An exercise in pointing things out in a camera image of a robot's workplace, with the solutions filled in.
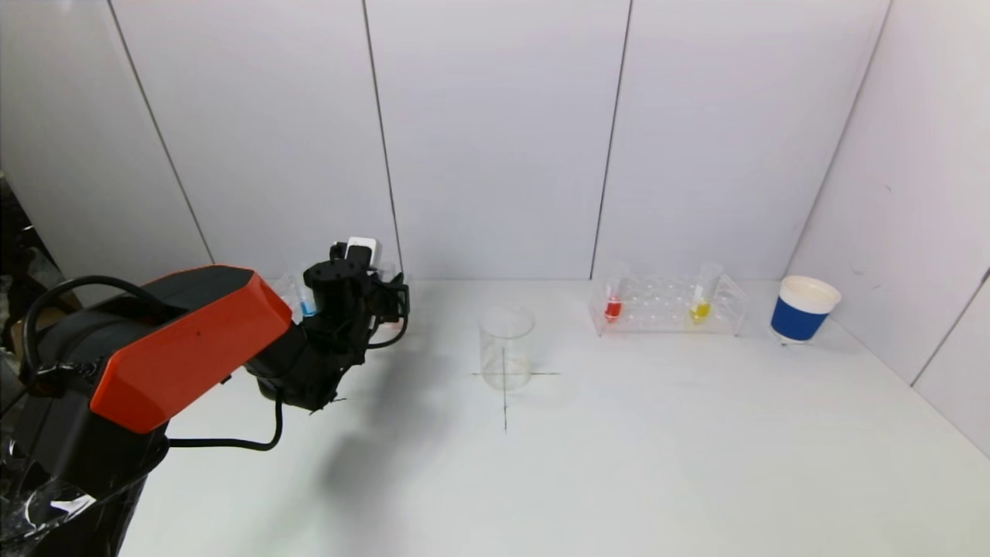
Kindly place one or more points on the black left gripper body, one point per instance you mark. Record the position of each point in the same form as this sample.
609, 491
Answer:
340, 302

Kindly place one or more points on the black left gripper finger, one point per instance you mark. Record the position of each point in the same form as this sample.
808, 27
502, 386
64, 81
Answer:
398, 290

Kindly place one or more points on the test tube with yellow pigment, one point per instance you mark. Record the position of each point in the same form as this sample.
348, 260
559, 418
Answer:
700, 311

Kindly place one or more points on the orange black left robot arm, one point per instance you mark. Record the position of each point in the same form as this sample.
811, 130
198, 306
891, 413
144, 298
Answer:
193, 333

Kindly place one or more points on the test tube with blue pigment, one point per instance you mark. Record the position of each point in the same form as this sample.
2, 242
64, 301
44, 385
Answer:
308, 307

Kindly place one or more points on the clear acrylic test tube rack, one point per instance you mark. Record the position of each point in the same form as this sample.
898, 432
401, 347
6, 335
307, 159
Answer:
657, 305
282, 288

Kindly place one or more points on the clear glass beaker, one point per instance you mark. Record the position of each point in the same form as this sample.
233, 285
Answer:
506, 340

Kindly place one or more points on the test tube with red pigment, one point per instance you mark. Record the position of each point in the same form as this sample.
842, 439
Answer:
612, 309

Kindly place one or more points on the black plastic wrapped robot torso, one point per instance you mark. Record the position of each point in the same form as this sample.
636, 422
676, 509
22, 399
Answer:
69, 526

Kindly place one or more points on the blue sleeve white paper cup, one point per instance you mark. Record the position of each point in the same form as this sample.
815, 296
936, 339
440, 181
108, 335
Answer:
797, 319

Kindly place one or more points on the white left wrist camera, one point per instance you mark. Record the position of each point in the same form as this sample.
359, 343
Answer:
362, 249

